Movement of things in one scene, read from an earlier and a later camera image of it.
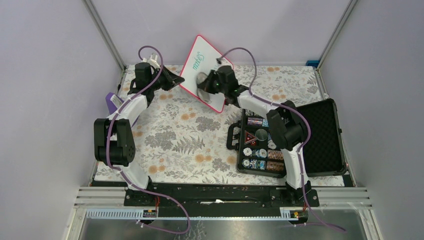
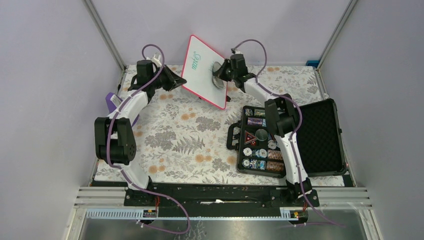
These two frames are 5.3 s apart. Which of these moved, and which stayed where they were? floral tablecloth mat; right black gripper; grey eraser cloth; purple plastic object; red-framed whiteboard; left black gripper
Moved: right black gripper; grey eraser cloth
Stayed: red-framed whiteboard; floral tablecloth mat; left black gripper; purple plastic object
